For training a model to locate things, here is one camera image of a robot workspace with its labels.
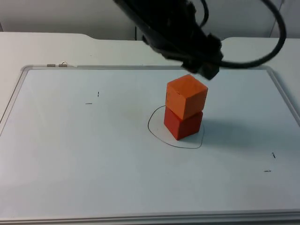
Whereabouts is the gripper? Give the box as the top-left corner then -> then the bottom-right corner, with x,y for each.
141,30 -> 225,81

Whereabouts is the orange cube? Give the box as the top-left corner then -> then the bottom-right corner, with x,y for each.
165,74 -> 209,120

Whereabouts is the red cube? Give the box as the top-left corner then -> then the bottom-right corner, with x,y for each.
163,106 -> 204,141

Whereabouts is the grey-framed whiteboard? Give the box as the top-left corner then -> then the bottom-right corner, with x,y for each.
0,64 -> 300,225

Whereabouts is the black cable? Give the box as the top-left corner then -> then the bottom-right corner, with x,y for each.
219,0 -> 288,69
198,0 -> 210,27

